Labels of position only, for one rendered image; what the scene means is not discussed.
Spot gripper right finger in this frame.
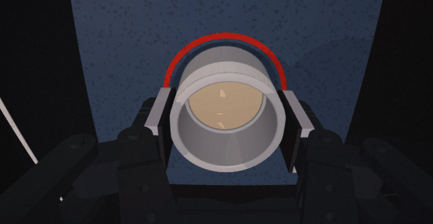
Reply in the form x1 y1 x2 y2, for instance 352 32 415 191
277 89 433 224

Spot white thin rod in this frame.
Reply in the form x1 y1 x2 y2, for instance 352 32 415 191
0 96 39 165

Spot grey cylindrical sample holder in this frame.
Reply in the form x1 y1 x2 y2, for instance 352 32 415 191
169 45 287 173

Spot red ring marker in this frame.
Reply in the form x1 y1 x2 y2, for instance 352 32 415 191
163 32 288 92

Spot tan pressed pellet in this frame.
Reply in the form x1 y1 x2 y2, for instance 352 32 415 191
187 80 264 131

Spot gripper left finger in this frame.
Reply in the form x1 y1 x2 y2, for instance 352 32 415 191
0 87 178 224

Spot blue speckled plate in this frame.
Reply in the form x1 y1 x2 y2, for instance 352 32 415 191
67 0 388 186

